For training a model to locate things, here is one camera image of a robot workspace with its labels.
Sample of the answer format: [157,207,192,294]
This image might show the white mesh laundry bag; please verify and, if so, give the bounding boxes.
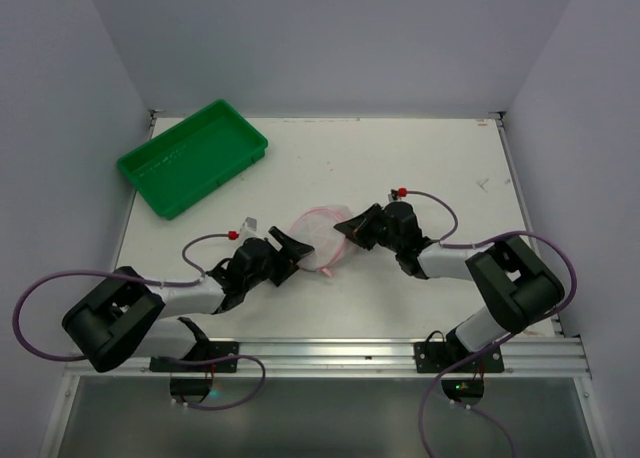
[289,205,355,278]

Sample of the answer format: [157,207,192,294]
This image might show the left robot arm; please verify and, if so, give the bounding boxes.
[62,219,314,373]

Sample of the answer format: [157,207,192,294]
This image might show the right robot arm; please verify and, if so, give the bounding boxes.
[334,201,565,361]

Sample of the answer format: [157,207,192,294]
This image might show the green plastic tray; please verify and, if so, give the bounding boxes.
[117,100,268,220]

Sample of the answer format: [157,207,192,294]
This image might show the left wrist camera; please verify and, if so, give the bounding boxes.
[238,217,258,241]

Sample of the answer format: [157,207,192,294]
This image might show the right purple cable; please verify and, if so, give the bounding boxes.
[399,187,579,458]

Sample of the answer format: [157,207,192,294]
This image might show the purple cable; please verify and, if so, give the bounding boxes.
[399,187,579,458]
[12,231,266,411]

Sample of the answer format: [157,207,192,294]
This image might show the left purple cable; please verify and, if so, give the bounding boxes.
[12,231,266,411]

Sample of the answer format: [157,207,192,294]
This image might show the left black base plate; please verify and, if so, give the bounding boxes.
[149,341,240,404]

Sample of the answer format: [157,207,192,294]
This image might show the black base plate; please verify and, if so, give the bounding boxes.
[413,330,505,406]
[149,341,240,404]

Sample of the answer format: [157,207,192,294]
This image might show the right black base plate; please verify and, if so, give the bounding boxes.
[413,330,505,406]

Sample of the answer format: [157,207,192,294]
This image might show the aluminium mounting rail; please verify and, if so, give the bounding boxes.
[62,335,591,379]

